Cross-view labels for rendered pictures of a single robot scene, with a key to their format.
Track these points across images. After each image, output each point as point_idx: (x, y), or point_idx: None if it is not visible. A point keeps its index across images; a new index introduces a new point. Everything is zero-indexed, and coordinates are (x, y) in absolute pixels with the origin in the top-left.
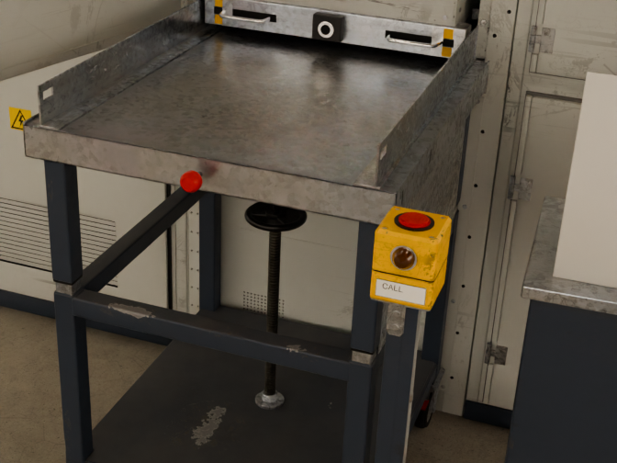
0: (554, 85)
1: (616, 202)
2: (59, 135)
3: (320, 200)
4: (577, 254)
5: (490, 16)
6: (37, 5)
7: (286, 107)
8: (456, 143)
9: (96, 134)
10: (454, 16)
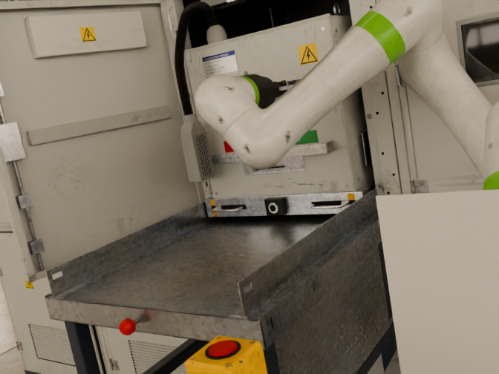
0: None
1: (436, 309)
2: (62, 302)
3: (212, 332)
4: (417, 361)
5: (382, 179)
6: (89, 221)
7: (224, 263)
8: (370, 273)
9: (82, 299)
10: (353, 183)
